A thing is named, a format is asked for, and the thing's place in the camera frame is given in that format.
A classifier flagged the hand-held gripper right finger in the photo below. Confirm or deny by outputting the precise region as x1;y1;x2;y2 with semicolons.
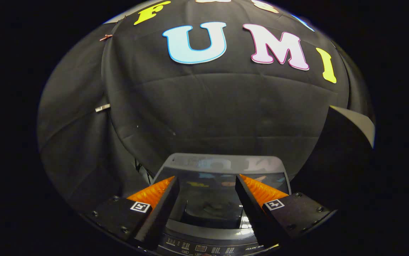
235;174;336;247

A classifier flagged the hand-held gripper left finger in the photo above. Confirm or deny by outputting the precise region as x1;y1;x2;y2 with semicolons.
89;176;180;250

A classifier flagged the grey washing machine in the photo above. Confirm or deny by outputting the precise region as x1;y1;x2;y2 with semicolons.
147;153;294;256

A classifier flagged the black backdrop cloth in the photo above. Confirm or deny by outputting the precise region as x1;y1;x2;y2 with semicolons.
36;0;374;228

